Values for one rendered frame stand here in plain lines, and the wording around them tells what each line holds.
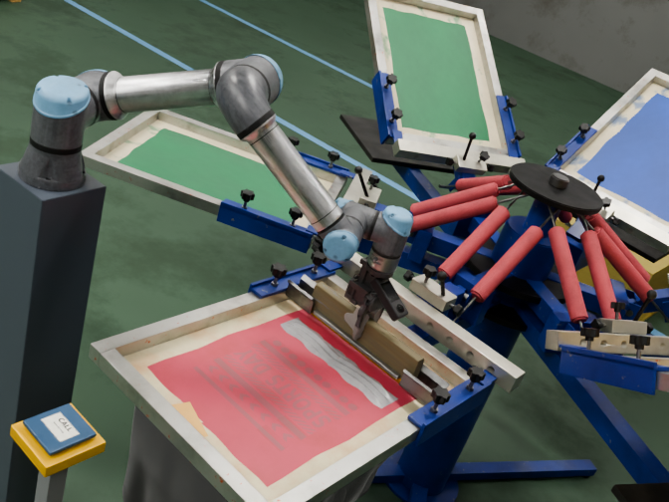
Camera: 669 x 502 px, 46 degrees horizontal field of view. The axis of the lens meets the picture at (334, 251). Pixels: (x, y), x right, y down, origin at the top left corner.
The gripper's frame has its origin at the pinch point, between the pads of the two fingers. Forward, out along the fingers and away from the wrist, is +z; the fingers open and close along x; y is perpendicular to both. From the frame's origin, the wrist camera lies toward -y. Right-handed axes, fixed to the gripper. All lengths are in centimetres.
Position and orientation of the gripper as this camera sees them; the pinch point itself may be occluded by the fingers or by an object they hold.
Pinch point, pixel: (362, 335)
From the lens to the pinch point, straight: 201.7
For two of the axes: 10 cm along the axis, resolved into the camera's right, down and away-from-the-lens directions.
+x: -6.5, 2.0, -7.4
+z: -2.8, 8.4, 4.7
